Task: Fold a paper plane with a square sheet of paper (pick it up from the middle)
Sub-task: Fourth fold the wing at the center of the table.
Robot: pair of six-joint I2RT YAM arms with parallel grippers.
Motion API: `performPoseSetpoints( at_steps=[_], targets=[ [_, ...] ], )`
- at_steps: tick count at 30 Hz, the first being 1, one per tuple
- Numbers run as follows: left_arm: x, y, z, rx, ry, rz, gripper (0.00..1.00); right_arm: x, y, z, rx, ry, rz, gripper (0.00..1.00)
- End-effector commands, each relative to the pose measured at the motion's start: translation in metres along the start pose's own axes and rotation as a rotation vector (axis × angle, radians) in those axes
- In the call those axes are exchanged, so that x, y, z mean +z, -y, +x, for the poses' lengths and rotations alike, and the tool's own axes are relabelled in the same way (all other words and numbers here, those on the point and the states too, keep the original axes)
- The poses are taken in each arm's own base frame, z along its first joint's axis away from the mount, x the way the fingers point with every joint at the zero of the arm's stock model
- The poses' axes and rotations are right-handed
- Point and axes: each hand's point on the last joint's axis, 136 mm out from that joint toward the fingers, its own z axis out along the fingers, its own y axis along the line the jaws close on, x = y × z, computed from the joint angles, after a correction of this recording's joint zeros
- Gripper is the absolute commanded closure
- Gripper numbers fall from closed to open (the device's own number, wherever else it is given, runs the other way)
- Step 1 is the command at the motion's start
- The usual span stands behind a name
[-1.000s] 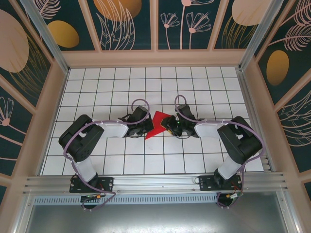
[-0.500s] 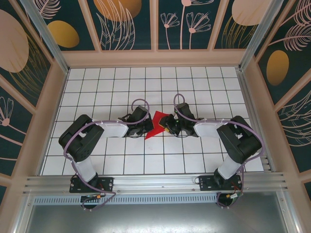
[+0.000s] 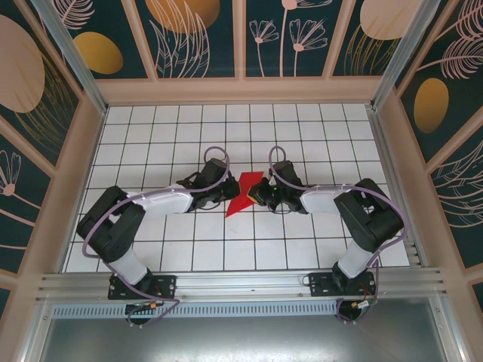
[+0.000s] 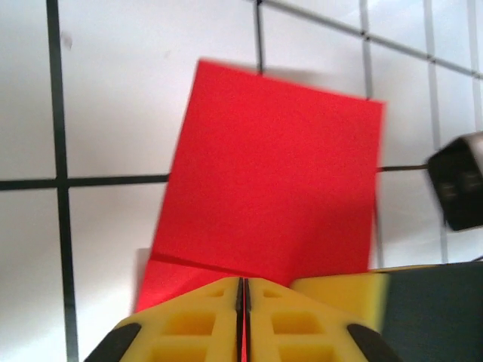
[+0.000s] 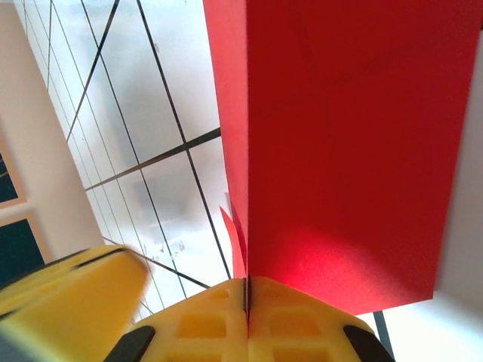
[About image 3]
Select red cloth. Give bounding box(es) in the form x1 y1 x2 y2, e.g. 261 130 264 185
225 171 265 219

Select grey sheet metal panel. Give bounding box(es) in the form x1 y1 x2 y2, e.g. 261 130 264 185
18 315 465 362

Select small circuit board with connector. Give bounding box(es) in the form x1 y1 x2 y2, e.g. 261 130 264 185
350 297 380 312
126 300 162 314

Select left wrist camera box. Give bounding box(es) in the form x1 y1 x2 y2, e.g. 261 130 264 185
199 158 231 186

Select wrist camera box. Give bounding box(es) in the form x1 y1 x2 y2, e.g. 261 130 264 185
199 158 231 186
272 161 300 186

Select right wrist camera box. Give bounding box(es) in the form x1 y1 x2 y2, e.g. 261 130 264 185
272 161 300 186

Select left gripper thin black cable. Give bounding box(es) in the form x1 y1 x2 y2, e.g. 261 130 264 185
176 171 202 186

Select long aluminium mounting rail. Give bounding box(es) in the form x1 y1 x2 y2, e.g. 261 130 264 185
35 266 448 305

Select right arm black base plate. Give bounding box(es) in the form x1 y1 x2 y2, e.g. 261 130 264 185
308 271 378 299

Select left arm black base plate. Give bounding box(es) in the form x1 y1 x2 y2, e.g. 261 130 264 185
108 274 178 301

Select aluminium side rail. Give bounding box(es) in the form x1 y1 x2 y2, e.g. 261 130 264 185
366 104 429 269

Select slotted grey cable tray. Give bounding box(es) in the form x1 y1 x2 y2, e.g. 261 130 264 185
51 301 340 318

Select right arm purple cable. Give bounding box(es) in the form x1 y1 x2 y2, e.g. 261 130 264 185
267 144 411 325

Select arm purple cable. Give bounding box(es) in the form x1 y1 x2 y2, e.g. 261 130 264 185
82 144 232 328
267 144 411 325

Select wall panel with pink flowers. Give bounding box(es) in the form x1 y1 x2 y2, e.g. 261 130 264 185
244 0 350 79

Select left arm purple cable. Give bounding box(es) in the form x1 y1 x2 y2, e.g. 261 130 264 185
82 144 232 328

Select wall panel with large leaves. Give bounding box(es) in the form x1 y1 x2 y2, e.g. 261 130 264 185
134 0 242 79

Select wall panel with pale circle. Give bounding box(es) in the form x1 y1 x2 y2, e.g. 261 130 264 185
331 0 429 78

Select wall panel with outlined leaves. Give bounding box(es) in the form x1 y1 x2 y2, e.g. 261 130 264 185
425 137 483 269

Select wall panel with orange oval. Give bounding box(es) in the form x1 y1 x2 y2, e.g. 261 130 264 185
48 0 156 80

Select aluminium corner post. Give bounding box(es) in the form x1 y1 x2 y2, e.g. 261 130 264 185
369 0 442 111
32 0 109 116

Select wall panel with single flower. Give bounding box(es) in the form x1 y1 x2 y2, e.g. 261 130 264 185
0 115 57 275

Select wall panel with feather print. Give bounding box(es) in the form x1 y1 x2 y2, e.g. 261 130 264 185
394 0 483 164

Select wall panel with gold lines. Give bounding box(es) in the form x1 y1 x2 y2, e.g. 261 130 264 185
0 0 85 170

